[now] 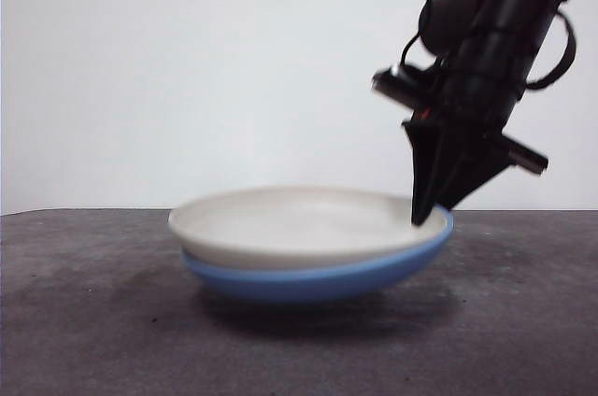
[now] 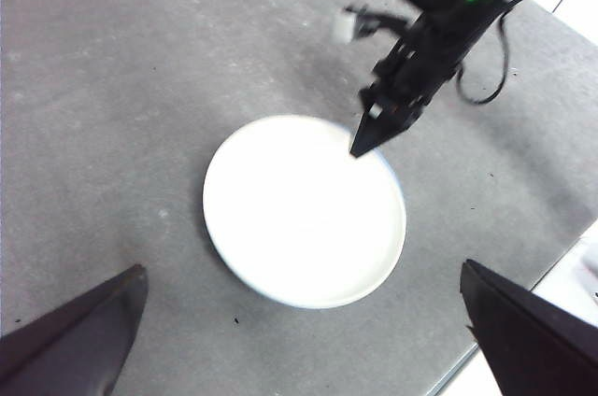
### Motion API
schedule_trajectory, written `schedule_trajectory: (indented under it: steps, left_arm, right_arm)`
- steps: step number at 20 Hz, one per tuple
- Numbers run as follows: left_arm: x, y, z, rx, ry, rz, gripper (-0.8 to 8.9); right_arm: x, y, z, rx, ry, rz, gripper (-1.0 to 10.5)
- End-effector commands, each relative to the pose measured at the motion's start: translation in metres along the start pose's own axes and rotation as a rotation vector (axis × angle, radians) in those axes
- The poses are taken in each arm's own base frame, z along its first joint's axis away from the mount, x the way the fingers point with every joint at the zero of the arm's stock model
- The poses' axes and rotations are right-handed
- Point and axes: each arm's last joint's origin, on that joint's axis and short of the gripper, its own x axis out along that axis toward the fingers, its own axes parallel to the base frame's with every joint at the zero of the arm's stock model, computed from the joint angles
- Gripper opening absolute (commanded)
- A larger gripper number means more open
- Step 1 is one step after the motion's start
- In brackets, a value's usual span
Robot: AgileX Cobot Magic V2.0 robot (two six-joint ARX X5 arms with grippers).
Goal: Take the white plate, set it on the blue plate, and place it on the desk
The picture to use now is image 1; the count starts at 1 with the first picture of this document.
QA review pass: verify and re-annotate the white round plate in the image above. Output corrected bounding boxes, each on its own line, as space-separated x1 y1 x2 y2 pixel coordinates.
167 185 448 272

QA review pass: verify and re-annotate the blue round plate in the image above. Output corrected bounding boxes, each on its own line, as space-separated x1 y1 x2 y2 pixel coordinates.
179 208 456 306

